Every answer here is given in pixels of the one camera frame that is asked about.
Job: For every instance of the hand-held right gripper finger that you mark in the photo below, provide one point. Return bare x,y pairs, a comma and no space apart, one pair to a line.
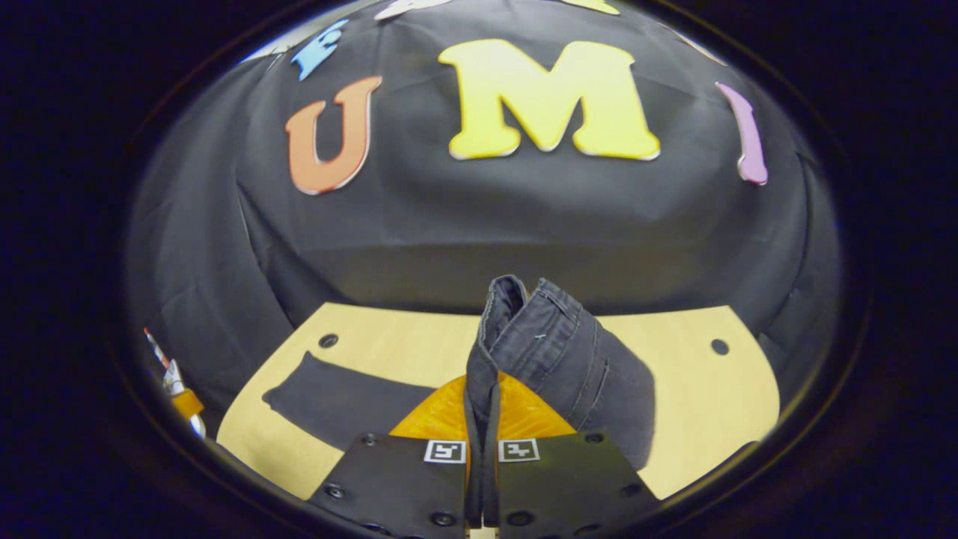
476,486
491,486

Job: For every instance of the black jeans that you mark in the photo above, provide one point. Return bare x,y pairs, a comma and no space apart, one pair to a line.
554,352

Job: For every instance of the black backdrop cloth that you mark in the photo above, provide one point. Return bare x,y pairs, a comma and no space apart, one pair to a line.
449,224

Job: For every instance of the red and white pen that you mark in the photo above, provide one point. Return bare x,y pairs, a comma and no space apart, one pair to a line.
174,374

